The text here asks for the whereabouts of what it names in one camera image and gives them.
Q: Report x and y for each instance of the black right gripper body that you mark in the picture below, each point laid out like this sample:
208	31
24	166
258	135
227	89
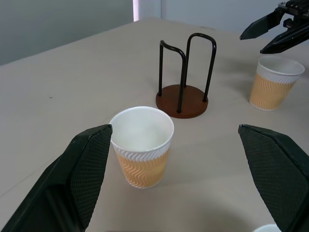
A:
298	10

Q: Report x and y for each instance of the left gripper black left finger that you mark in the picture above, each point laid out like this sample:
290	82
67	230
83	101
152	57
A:
72	183

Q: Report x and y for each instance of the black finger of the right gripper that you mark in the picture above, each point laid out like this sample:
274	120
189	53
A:
263	25
287	39

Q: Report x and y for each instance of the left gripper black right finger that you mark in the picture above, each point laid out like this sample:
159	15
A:
277	174

